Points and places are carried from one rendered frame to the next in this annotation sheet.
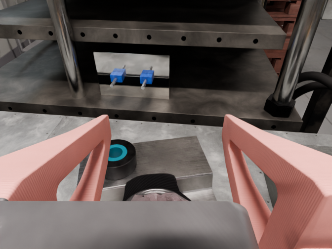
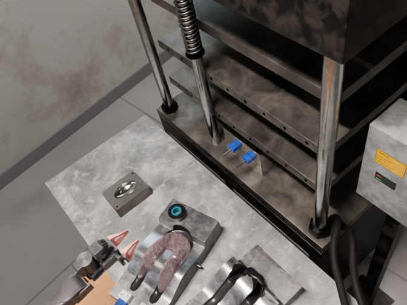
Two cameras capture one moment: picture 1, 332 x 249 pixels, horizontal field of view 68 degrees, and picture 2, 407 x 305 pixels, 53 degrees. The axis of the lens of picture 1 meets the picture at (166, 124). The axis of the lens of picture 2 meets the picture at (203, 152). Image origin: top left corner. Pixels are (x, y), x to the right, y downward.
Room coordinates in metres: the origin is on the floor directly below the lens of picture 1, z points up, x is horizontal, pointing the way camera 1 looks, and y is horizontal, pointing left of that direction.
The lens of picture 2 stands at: (-0.07, -0.86, 2.51)
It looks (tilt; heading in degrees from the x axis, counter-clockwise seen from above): 50 degrees down; 56
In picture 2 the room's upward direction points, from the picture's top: 16 degrees counter-clockwise
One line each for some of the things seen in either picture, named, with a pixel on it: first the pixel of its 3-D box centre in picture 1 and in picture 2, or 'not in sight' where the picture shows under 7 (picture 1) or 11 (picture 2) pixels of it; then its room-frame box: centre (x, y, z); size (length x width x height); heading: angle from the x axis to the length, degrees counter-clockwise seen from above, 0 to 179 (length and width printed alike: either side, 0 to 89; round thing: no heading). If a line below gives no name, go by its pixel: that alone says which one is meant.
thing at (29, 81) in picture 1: (139, 68); (281, 126); (1.16, 0.13, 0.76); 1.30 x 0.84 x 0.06; 83
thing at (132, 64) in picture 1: (145, 52); (277, 124); (1.07, 0.09, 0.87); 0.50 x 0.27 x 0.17; 173
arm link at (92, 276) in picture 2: not in sight; (94, 269); (-0.07, 0.00, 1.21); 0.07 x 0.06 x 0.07; 0
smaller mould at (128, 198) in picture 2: not in sight; (127, 193); (0.29, 0.45, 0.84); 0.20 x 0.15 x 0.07; 173
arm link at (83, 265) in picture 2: not in sight; (82, 272); (-0.11, 0.00, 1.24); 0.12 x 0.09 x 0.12; 0
